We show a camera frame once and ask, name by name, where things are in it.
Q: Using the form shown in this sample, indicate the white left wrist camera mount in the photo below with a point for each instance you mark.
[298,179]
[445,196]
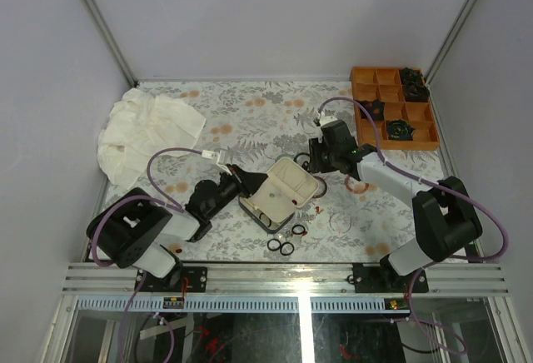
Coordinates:
[218,158]

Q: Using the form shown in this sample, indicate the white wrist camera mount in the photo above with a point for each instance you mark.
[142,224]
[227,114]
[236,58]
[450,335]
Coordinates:
[218,158]
[322,120]

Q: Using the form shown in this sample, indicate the orange divided tray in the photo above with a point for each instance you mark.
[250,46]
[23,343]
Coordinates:
[384,84]

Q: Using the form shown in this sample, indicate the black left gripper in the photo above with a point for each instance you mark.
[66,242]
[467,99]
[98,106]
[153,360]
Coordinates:
[248,181]

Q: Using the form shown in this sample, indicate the dark purple bangle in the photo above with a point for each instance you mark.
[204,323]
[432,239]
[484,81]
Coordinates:
[322,189]

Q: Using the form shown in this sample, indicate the dark green fabric flower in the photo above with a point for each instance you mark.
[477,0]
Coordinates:
[399,130]

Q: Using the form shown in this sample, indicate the orange-red bangle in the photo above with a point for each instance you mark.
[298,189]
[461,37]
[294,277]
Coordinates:
[355,186]

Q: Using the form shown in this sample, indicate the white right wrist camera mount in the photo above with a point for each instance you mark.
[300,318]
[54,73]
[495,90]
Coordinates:
[322,120]

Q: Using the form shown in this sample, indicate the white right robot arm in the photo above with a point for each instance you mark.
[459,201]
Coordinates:
[444,223]

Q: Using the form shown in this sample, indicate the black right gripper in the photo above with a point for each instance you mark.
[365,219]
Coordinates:
[316,166]

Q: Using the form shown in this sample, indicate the white crumpled cloth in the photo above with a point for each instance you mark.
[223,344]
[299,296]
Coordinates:
[139,125]

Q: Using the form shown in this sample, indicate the floral table mat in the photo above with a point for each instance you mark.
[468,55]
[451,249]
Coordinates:
[257,123]

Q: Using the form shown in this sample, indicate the aluminium rail frame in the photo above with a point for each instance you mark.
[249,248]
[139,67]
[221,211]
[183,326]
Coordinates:
[260,287]

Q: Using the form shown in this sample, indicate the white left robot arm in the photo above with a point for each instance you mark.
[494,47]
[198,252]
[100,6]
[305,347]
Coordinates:
[126,233]

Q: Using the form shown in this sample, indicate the dark fabric flower orange dots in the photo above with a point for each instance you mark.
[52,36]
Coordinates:
[373,109]

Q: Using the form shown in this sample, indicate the silver wire bangle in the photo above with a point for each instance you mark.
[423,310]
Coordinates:
[340,223]

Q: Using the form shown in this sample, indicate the cream and navy jewelry box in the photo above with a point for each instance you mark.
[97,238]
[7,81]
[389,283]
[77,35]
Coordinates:
[288,181]

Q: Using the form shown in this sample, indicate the black bangle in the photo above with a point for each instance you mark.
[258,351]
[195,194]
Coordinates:
[301,155]

